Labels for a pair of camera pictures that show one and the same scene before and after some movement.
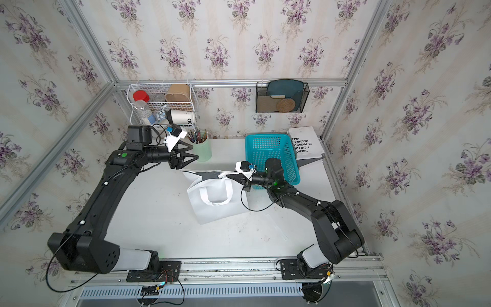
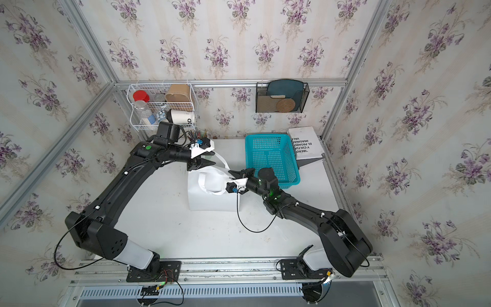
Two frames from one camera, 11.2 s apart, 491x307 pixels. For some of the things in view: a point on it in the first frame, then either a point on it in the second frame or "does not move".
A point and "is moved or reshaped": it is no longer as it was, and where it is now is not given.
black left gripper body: [172, 159] to [188, 159]
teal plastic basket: [259, 148] does not move
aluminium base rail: [317, 270] does not move
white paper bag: [215, 196] is moved or reshaped
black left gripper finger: [180, 164] to [201, 163]
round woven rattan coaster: [286, 105] does not move
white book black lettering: [306, 143] does not move
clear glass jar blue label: [143, 113] does not move
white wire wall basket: [162, 104] does not move
